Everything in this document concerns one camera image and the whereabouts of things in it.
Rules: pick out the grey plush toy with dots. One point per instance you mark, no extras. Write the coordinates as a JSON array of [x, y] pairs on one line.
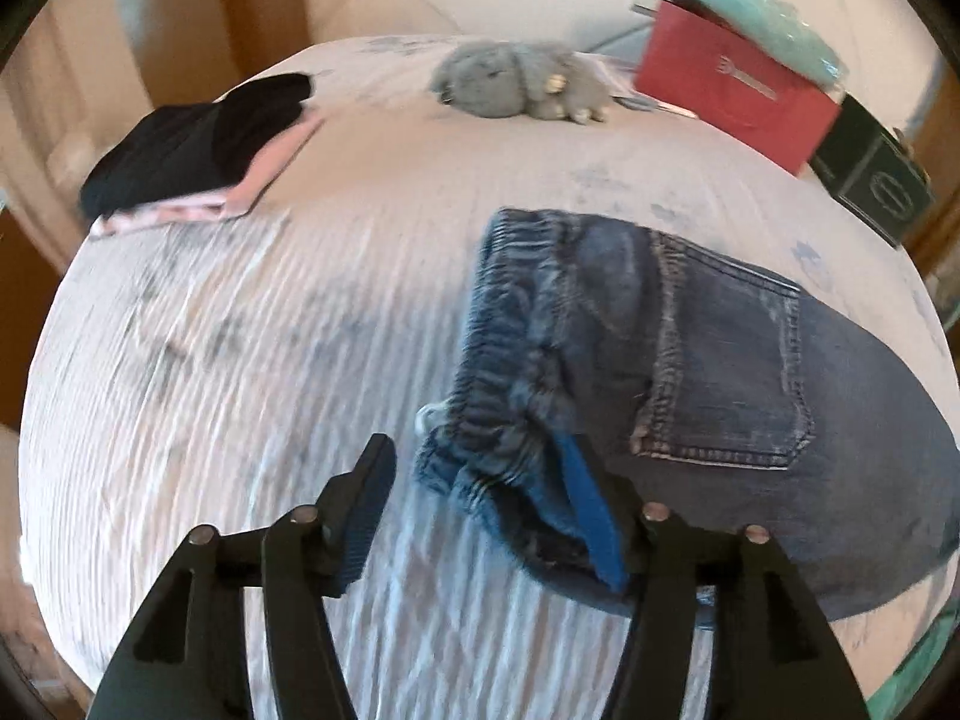
[[517, 79]]

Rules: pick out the folded pink garment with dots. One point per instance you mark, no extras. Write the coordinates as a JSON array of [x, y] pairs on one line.
[[247, 178]]

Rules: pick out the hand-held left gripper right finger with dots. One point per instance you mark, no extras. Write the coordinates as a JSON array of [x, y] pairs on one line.
[[598, 517]]

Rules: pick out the teal plastic-wrapped bundle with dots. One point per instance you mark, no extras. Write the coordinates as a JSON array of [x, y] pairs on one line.
[[742, 9]]

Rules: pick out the black printed box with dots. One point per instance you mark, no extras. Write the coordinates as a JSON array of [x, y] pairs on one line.
[[874, 172]]

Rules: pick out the folded black garment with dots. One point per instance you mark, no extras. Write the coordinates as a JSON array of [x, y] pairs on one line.
[[195, 141]]

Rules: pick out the red paper bag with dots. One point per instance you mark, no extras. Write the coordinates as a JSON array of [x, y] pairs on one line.
[[731, 106]]

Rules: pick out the blue denim jeans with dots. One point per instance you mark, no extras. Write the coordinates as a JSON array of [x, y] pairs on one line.
[[720, 360]]

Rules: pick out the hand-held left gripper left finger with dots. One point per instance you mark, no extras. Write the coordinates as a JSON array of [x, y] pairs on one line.
[[365, 511]]

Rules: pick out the white striped bed sheet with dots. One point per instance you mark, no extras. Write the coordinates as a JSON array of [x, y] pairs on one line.
[[270, 360]]

